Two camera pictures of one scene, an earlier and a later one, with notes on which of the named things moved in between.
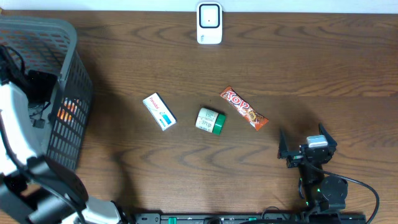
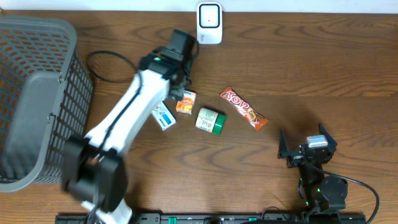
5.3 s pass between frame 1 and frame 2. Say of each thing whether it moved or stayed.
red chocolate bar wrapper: stayed
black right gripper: stayed
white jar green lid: stayed
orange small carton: moved
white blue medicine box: stayed
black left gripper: moved
